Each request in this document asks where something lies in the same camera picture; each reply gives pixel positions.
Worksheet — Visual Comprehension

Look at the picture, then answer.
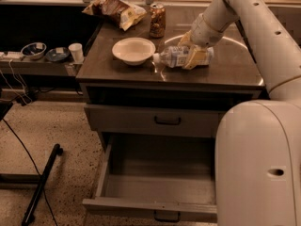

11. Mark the closed upper drawer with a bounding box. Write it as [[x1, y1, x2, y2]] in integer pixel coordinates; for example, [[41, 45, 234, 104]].
[[85, 105, 224, 137]]

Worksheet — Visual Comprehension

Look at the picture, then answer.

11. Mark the black floor stand leg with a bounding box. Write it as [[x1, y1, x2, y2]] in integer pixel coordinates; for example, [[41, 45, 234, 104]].
[[22, 144, 63, 226]]

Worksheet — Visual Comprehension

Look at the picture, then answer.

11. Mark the chip bag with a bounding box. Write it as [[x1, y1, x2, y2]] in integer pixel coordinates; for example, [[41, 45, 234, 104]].
[[83, 0, 147, 31]]

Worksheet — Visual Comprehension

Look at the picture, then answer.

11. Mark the black cable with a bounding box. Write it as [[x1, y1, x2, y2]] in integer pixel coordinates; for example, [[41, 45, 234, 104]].
[[1, 119, 59, 226]]

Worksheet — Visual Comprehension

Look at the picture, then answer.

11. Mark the white paper cup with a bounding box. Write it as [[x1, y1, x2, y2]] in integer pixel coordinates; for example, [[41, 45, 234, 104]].
[[69, 43, 84, 63]]

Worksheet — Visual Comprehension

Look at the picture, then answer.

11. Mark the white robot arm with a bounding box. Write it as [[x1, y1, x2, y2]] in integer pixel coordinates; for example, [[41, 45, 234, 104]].
[[190, 0, 301, 226]]

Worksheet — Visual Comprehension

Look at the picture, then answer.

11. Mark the grey drawer cabinet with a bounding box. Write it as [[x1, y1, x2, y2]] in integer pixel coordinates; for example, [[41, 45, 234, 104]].
[[76, 19, 264, 142]]

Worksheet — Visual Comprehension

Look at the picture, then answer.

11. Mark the grey side shelf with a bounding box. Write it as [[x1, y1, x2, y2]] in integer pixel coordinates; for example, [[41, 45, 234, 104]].
[[0, 59, 81, 76]]

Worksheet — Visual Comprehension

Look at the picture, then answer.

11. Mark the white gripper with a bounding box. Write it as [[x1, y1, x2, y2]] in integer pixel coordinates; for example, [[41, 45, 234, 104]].
[[178, 13, 223, 70]]

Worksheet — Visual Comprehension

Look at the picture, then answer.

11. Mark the soda can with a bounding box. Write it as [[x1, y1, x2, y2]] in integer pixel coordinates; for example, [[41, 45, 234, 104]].
[[150, 3, 166, 38]]

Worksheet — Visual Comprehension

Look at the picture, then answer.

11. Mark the open lower drawer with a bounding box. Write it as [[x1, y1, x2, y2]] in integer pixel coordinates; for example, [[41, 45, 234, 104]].
[[83, 134, 217, 223]]

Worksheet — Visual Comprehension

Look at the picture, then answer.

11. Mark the white patterned bowl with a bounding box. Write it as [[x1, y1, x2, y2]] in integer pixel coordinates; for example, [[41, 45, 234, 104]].
[[21, 42, 47, 60]]

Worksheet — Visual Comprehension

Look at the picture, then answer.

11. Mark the blue plastic bottle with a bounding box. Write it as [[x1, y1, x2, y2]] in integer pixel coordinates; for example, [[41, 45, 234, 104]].
[[153, 46, 214, 69]]

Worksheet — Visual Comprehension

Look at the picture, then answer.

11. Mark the white power strip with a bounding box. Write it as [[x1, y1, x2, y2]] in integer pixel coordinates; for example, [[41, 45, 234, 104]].
[[0, 52, 23, 59]]

